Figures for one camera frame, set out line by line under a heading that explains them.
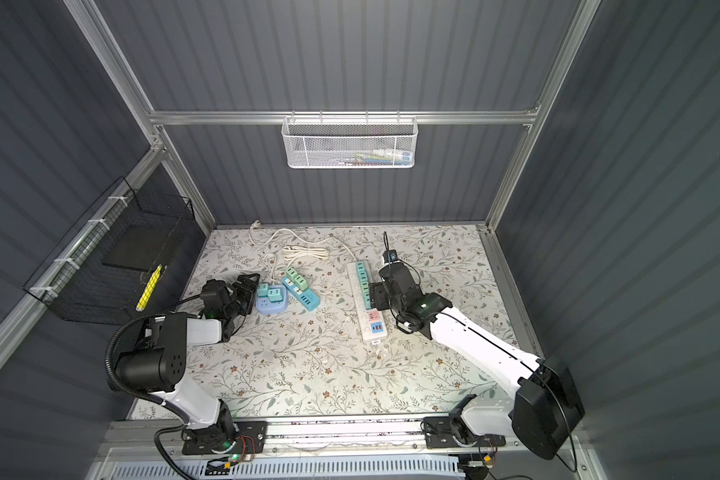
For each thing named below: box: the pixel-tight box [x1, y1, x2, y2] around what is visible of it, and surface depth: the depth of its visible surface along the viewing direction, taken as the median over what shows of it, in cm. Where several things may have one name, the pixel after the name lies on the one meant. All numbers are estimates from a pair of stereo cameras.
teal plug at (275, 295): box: [268, 288, 283, 302], surface depth 95 cm
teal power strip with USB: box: [282, 276, 321, 311], surface depth 100 cm
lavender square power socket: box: [256, 284, 287, 315], surface depth 98 cm
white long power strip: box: [346, 261, 388, 341], surface depth 94 cm
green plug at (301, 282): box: [294, 275, 308, 291], surface depth 98 cm
